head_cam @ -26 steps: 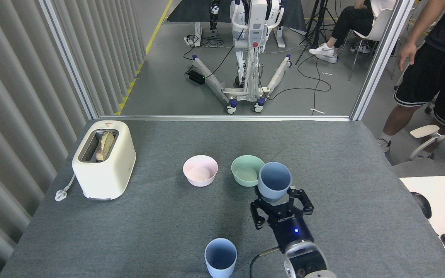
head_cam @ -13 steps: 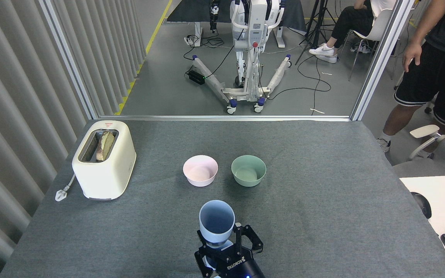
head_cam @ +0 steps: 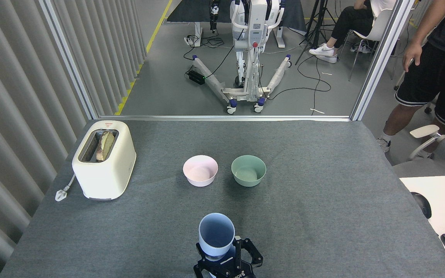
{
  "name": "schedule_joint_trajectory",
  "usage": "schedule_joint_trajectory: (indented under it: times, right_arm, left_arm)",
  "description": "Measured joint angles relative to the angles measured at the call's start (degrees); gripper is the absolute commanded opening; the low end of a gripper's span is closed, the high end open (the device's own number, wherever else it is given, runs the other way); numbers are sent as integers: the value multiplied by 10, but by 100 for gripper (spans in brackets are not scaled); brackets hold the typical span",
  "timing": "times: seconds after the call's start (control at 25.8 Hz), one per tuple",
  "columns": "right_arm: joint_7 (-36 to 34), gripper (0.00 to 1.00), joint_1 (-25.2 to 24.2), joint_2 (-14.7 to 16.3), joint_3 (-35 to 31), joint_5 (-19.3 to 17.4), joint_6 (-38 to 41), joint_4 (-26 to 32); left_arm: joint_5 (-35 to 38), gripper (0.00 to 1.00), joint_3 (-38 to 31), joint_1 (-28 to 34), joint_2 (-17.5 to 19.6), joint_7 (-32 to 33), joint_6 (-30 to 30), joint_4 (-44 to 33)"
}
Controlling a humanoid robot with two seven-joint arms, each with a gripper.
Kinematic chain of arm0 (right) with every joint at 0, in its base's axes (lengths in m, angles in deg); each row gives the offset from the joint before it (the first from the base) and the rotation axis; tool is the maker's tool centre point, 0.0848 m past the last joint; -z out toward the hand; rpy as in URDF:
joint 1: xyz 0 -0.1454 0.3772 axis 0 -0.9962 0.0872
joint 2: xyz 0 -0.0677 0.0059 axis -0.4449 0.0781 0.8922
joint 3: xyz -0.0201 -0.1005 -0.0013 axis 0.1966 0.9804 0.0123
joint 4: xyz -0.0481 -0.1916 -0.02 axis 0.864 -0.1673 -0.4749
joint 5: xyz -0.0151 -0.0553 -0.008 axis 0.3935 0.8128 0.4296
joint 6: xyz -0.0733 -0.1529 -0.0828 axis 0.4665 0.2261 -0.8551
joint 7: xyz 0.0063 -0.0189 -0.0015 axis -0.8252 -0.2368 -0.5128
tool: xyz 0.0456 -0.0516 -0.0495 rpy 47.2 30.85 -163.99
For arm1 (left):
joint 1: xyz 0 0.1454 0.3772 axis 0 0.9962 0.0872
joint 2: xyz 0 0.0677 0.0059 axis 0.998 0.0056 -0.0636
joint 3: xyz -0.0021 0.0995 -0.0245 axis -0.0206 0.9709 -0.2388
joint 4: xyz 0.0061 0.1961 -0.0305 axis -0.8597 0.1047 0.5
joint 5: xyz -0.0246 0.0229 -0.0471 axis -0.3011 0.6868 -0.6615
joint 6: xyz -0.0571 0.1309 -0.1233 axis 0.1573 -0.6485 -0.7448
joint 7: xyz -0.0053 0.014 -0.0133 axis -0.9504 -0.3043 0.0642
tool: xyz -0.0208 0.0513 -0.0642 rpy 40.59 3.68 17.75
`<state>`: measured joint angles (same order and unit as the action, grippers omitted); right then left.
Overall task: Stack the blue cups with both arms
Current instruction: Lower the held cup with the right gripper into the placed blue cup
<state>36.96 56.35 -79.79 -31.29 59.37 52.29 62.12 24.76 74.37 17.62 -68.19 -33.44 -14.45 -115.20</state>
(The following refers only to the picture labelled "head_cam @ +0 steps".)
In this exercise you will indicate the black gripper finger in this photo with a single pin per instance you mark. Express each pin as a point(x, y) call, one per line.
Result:
point(255, 256)
point(202, 260)

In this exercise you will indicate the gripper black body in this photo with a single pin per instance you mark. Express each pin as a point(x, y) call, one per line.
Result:
point(226, 271)

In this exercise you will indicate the standing person's right forearm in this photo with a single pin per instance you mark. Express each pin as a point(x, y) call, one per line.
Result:
point(427, 21)

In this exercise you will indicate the standing person's right hand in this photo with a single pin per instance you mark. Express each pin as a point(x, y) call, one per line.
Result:
point(413, 52)

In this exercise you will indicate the green bowl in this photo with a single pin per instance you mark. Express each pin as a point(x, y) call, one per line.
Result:
point(248, 173)

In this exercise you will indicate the pink bowl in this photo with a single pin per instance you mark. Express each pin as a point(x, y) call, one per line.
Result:
point(200, 173)

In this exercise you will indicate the cream white toaster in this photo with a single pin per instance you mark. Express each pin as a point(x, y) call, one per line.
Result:
point(106, 177)

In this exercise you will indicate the silver aluminium crossbar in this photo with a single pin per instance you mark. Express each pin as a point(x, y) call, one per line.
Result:
point(222, 118)

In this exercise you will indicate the bread slice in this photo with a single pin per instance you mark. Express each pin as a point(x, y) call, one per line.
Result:
point(106, 146)

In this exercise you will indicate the white floor scrap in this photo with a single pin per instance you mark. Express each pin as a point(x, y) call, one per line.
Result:
point(317, 111)

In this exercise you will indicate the black computer mouse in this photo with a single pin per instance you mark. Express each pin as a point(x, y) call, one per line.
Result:
point(422, 204)

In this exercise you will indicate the white power strip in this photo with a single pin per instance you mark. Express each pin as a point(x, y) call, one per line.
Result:
point(191, 41)

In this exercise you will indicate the white stand on wheels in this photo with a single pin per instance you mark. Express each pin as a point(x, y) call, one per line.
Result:
point(255, 34)

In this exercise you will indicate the grey pleated curtain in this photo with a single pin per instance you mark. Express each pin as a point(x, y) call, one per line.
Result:
point(14, 116)

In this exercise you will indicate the black tripod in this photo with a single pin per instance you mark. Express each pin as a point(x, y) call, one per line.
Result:
point(317, 23)

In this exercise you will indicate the dark cloth covered table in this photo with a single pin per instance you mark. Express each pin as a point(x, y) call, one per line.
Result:
point(191, 11)

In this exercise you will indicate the seated person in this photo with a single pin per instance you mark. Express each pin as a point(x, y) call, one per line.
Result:
point(352, 19)

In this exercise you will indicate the white plastic chair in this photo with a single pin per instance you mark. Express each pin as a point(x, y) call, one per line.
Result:
point(379, 27)

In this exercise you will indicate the standing person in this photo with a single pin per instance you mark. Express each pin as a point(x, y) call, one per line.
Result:
point(439, 69)

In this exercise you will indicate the silver aluminium post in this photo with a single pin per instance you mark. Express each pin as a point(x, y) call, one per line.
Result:
point(381, 58)
point(68, 58)

